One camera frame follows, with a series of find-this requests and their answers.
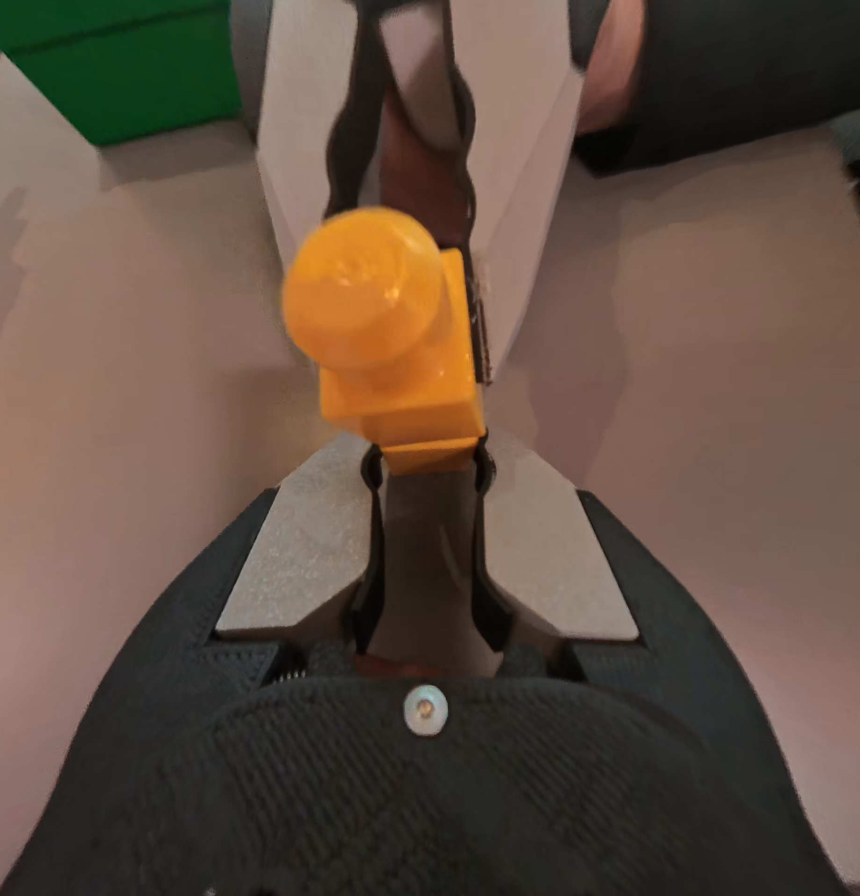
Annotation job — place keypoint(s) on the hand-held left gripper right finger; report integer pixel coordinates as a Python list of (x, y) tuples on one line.
[(556, 560)]

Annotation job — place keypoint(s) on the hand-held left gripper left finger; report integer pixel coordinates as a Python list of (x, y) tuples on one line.
[(297, 560)]

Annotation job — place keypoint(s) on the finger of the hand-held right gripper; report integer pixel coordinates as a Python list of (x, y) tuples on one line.
[(521, 112), (297, 112)]

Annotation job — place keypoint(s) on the yellow mega block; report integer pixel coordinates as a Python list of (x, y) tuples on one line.
[(388, 329), (433, 457)]

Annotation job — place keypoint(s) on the person's right forearm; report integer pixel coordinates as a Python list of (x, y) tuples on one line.
[(738, 70)]

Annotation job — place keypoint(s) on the person's right hand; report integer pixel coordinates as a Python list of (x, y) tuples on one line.
[(609, 70)]

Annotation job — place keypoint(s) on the green plastic bin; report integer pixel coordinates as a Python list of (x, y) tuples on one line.
[(122, 70)]

